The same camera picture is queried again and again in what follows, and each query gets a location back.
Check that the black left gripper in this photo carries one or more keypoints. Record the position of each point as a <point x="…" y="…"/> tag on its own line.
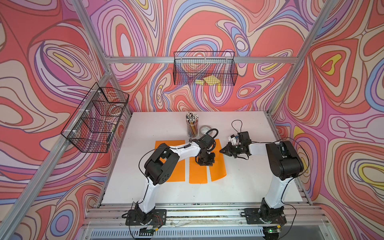
<point x="210" y="163"/>

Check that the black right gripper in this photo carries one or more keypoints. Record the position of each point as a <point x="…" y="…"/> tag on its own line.
<point x="228" y="152"/>

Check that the orange paper sheet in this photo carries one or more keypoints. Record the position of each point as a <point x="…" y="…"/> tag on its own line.
<point x="197" y="173"/>
<point x="218" y="169"/>
<point x="179" y="173"/>

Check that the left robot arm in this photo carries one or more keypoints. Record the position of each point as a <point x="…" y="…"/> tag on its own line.
<point x="161" y="164"/>

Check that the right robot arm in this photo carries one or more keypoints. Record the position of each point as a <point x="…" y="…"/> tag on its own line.
<point x="284" y="162"/>

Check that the clear tape roll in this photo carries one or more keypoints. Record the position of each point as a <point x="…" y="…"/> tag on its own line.
<point x="203" y="130"/>

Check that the clear cup of pencils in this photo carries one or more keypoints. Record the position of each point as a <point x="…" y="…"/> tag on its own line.
<point x="192" y="120"/>

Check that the yellow sticky notes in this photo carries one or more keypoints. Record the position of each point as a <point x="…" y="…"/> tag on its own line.
<point x="210" y="81"/>

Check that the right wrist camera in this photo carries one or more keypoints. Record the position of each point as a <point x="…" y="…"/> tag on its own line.
<point x="234" y="140"/>

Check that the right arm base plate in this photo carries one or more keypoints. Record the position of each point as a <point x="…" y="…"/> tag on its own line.
<point x="264" y="215"/>

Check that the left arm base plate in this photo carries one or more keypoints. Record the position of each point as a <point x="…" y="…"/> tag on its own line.
<point x="136" y="217"/>

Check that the black wire basket back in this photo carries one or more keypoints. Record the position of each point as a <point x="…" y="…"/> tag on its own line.
<point x="192" y="65"/>

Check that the black wire basket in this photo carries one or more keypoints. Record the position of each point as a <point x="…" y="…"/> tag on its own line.
<point x="192" y="65"/>
<point x="92" y="127"/>

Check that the black wire basket left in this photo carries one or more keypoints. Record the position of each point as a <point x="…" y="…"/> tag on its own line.
<point x="92" y="127"/>

